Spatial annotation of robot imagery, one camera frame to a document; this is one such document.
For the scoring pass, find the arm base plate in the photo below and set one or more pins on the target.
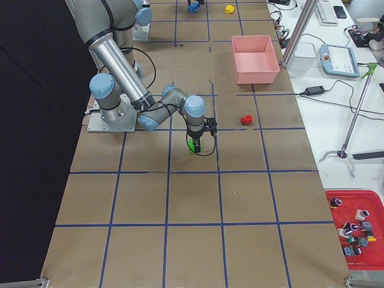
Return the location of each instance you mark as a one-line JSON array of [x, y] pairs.
[[121, 119], [141, 33]]

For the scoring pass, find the teach pendant tablet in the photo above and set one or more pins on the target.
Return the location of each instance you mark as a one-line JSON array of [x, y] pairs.
[[338, 61]]

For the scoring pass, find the pink plastic box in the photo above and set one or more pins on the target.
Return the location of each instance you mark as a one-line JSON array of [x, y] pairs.
[[254, 59]]

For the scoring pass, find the green handled reach grabber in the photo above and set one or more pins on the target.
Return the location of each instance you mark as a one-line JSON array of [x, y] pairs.
[[342, 152]]

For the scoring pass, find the blue toy block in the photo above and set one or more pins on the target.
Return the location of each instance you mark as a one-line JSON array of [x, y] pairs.
[[193, 7]]

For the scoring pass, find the red plastic tray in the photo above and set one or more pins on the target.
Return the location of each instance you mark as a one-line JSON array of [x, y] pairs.
[[358, 218]]

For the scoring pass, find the white keyboard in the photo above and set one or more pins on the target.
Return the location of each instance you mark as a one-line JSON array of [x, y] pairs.
[[325, 14]]

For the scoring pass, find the red toy block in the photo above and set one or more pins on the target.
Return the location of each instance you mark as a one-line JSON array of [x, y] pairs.
[[246, 120]]

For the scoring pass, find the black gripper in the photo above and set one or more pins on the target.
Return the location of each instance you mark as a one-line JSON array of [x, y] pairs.
[[195, 135]]

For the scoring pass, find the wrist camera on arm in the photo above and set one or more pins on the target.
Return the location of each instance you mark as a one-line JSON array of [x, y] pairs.
[[211, 126]]

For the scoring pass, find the black power adapter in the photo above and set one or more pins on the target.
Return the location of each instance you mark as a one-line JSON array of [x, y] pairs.
[[314, 90]]

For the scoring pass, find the black smartphone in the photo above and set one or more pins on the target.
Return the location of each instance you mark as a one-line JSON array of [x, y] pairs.
[[339, 12]]

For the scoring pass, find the aluminium frame post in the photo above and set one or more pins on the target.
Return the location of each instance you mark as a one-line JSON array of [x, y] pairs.
[[298, 31]]

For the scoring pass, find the yellow toy block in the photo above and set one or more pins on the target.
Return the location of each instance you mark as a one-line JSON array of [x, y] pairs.
[[229, 9]]

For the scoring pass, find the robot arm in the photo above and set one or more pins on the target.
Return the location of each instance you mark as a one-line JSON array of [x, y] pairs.
[[105, 28], [144, 13]]

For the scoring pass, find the green toy block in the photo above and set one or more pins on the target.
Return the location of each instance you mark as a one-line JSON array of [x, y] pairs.
[[190, 143]]

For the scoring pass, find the white plastic container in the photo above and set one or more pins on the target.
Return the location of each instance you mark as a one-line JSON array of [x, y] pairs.
[[303, 57]]

